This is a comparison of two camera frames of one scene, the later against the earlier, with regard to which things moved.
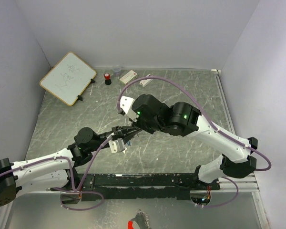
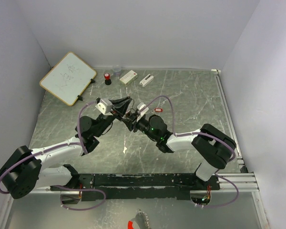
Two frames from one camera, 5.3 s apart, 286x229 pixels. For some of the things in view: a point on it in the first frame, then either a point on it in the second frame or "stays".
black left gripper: (117, 132) to (121, 105)
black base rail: (137, 187) stays
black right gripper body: (140, 123) stays
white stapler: (144, 82) stays
